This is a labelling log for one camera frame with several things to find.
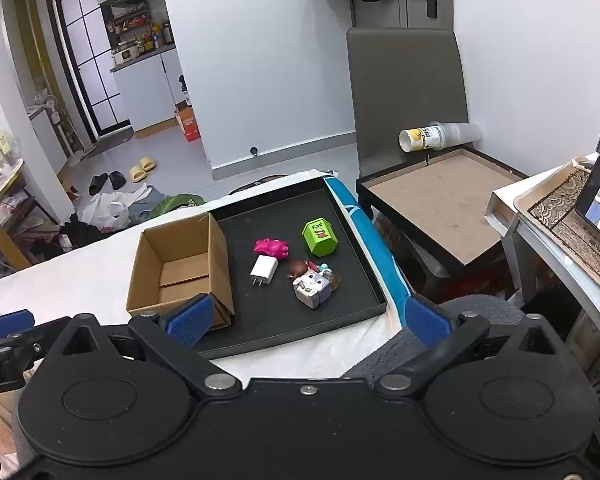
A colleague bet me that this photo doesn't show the dark clothes pile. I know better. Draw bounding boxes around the dark clothes pile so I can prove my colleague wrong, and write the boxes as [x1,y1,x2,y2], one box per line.
[27,212,111,263]

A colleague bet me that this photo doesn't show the white charger plug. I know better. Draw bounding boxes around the white charger plug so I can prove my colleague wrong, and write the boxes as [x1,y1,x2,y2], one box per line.
[250,256,279,288]

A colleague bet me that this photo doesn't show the round cartoon rug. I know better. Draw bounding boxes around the round cartoon rug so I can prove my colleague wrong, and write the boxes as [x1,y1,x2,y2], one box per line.
[227,174,287,196]

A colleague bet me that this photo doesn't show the white low cabinet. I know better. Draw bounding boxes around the white low cabinet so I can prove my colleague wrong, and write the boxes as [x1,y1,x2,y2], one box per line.
[28,107,71,173]

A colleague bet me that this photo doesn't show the pink dinosaur toy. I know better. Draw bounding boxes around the pink dinosaur toy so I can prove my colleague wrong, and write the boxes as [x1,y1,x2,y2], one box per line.
[253,238,289,259]

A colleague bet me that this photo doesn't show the lilac cube toy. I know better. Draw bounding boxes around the lilac cube toy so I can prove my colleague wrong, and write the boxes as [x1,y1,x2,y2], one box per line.
[292,269,333,310]

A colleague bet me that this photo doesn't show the green hexagonal tin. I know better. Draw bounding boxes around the green hexagonal tin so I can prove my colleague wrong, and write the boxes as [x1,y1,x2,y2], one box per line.
[301,218,342,257]

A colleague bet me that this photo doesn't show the white plastic bag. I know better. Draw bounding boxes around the white plastic bag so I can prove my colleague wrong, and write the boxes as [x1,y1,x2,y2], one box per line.
[82,183,151,233]

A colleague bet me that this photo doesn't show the grey fabric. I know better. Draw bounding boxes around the grey fabric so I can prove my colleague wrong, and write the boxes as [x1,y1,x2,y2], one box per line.
[341,295,528,378]

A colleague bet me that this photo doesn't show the brown haired figurine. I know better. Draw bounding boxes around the brown haired figurine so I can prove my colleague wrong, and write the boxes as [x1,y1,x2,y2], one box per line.
[286,259,331,281]

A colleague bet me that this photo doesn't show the blue white cloth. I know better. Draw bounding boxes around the blue white cloth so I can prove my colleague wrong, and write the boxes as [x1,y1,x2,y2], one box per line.
[322,170,413,328]

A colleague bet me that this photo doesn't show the blue denim clothing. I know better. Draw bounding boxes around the blue denim clothing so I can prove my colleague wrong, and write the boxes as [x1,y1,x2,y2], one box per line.
[129,187,167,222]

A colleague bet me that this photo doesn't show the black framed glass door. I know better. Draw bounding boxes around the black framed glass door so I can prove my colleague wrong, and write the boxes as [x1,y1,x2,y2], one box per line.
[47,0,132,143]

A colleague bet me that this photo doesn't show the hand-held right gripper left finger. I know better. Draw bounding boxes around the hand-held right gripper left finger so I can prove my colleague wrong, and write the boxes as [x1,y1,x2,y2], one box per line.
[55,294,242,398]

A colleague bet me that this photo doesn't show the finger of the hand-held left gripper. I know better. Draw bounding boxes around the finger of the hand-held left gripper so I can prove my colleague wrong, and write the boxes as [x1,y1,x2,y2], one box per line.
[0,310,73,368]

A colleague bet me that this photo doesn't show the stacked disposable cups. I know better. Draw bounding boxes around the stacked disposable cups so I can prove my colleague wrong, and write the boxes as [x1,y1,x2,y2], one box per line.
[399,121,484,154]

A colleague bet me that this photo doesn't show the white kitchen cabinet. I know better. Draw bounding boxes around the white kitchen cabinet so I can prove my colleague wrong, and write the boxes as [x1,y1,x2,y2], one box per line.
[111,45,186,133]

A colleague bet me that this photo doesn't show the white fan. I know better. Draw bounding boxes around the white fan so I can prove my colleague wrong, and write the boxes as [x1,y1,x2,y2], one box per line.
[27,91,63,128]

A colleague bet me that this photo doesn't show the green cartoon cushion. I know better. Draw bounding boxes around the green cartoon cushion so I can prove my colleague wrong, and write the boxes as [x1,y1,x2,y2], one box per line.
[149,193,207,221]

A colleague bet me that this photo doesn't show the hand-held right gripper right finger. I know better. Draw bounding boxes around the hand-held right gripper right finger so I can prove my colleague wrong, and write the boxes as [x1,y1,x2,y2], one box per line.
[374,294,563,398]

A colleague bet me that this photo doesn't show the round table yellow legs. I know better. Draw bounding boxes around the round table yellow legs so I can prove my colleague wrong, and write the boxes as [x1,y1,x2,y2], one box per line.
[0,157,36,268]

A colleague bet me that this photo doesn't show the black rectangular tray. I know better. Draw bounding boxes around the black rectangular tray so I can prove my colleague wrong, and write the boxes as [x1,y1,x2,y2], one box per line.
[195,176,388,361]

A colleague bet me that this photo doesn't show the white table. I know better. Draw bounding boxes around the white table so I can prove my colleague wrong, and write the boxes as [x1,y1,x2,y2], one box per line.
[505,195,600,461]

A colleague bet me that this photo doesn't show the patterned tray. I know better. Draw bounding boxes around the patterned tray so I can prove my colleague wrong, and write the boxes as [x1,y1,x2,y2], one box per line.
[513,162,600,302]

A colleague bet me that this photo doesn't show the orange cardboard box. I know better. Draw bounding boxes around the orange cardboard box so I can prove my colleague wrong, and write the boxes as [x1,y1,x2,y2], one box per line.
[175,104,202,142]

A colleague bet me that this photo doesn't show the grey door mat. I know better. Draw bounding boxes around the grey door mat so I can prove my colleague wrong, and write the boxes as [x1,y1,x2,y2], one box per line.
[82,127,135,161]

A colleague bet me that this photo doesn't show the row of condiment bottles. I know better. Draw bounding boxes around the row of condiment bottles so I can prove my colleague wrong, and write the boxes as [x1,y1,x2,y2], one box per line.
[130,20,175,53]

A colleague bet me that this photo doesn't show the brown cardboard box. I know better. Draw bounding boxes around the brown cardboard box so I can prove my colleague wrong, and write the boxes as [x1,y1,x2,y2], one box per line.
[126,212,236,331]

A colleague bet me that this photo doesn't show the black framed brown board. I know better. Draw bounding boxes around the black framed brown board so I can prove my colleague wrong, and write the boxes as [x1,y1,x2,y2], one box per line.
[355,147,529,277]

